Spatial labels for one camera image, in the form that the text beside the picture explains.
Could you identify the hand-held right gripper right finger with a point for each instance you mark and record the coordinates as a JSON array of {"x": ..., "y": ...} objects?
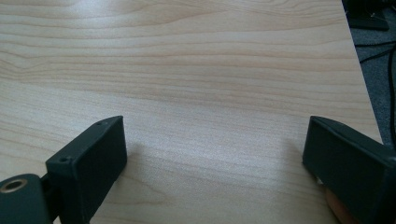
[{"x": 345, "y": 165}]

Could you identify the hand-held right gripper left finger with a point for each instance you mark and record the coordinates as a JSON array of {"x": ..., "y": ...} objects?
[{"x": 93, "y": 161}]

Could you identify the black device on floor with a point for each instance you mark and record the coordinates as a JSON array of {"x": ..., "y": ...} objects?
[{"x": 367, "y": 14}]

